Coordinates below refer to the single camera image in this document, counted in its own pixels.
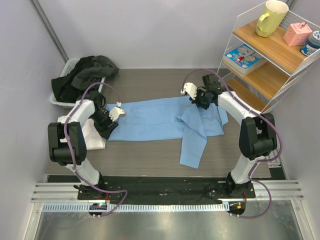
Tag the black dark clothes pile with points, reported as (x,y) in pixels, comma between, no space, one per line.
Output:
(82,77)

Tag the blue white lidded jar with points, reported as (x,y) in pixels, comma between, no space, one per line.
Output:
(312,44)

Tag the folded white shirt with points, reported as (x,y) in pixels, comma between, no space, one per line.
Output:
(93,141)

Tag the white wire wooden shelf rack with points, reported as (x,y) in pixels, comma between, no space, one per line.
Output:
(265,86)

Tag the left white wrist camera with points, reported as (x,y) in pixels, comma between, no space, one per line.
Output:
(116,112)

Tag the yellow green ceramic mug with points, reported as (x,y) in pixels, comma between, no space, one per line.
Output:
(273,13)

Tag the light blue long sleeve shirt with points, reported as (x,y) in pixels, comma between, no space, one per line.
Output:
(172,118)

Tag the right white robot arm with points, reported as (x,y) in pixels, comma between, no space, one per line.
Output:
(257,137)

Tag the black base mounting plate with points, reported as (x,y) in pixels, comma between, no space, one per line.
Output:
(164,191)

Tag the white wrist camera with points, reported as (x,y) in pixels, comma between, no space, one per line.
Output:
(116,112)
(189,89)

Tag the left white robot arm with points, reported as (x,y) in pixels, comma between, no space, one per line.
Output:
(75,157)

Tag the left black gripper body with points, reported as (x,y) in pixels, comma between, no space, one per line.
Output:
(102,120)

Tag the aluminium slotted cable rail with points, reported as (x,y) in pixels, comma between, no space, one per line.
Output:
(91,207)

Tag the white plastic laundry basket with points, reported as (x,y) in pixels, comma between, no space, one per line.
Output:
(60,100)

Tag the blue white tissue pack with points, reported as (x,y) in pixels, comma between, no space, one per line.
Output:
(243,59)

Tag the pink cube power adapter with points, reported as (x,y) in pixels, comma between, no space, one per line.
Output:
(297,34)

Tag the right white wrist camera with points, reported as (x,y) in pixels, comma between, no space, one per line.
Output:
(189,89)

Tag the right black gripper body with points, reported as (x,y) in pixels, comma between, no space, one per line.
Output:
(201,99)

